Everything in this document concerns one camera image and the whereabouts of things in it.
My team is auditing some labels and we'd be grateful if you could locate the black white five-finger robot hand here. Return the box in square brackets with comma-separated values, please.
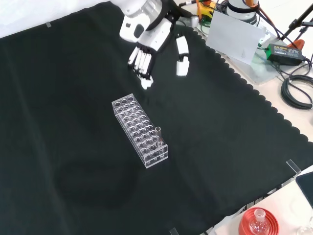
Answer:
[119, 2, 190, 90]

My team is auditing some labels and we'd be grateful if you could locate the clear glass test tube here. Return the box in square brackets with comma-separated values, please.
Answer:
[155, 126, 165, 157]

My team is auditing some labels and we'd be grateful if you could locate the clear acrylic test tube rack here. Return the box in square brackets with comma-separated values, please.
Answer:
[111, 93, 169, 169]

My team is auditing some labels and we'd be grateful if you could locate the small ribbed adapter box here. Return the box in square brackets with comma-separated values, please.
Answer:
[176, 15, 199, 27]

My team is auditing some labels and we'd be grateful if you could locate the yellow stop button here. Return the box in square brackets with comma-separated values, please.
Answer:
[197, 1, 217, 25]

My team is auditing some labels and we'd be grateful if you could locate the pale grey board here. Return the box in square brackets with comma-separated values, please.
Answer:
[207, 11, 267, 66]

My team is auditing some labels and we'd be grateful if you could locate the black bench cloth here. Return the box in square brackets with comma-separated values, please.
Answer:
[0, 0, 313, 235]

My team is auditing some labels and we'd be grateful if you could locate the black power adapter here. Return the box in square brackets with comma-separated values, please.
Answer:
[266, 43, 309, 66]

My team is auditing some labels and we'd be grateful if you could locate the black tripod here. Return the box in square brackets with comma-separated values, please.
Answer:
[278, 0, 313, 49]

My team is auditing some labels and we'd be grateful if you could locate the dark flat panel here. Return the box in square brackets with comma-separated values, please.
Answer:
[295, 171, 313, 209]

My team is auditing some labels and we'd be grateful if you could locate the clear round-bottom flask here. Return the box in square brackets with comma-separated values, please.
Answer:
[249, 208, 268, 235]

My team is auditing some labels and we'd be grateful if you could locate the coiled black cable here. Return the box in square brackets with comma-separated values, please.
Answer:
[280, 74, 313, 110]

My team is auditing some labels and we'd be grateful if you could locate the red flask ring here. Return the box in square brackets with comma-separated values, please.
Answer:
[238, 207, 279, 235]

